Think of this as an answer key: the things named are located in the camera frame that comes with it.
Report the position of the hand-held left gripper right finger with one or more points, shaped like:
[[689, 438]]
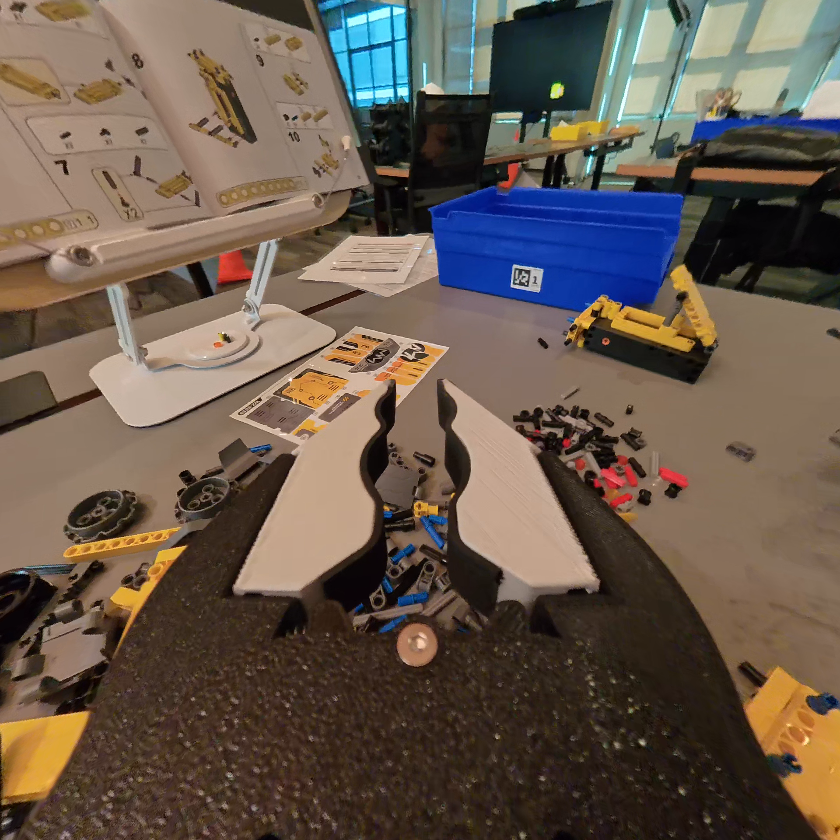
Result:
[[518, 518]]

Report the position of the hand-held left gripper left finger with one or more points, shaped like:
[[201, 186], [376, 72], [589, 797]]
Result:
[[315, 518]]

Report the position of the pile of toy building pieces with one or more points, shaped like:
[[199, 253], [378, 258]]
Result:
[[590, 439]]

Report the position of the yellow toy panel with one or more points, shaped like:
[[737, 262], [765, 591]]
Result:
[[794, 728]]

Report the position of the yellow grey sticker sheet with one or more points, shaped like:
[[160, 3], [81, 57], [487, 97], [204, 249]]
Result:
[[341, 380]]

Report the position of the white book stand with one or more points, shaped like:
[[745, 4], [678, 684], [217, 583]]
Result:
[[197, 367]]

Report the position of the yellow black toy model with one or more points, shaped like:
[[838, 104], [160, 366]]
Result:
[[636, 341]]

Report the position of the orange traffic cone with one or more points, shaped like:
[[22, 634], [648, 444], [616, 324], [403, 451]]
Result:
[[234, 269]]

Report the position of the white printed papers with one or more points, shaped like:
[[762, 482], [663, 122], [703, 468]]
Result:
[[374, 259]]

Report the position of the blue plastic bin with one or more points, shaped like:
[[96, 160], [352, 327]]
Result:
[[558, 243]]

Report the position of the black phone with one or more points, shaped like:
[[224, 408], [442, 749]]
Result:
[[26, 397]]

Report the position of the wooden background desk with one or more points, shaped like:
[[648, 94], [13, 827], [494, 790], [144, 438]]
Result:
[[722, 176], [525, 148]]

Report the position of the black mesh office chair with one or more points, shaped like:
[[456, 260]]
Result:
[[453, 151]]

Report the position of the small yellow bin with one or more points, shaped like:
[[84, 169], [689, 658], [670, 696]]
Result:
[[577, 131]]

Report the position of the blue background bin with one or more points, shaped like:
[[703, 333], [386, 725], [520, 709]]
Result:
[[722, 126]]

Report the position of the open instruction booklet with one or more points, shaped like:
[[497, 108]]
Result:
[[164, 98]]

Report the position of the black bag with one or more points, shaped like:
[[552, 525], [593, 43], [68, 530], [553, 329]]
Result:
[[768, 148]]

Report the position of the black monitor screen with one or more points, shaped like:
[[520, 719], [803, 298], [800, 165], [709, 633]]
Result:
[[551, 59]]

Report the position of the black light stand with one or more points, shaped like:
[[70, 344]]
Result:
[[678, 12]]

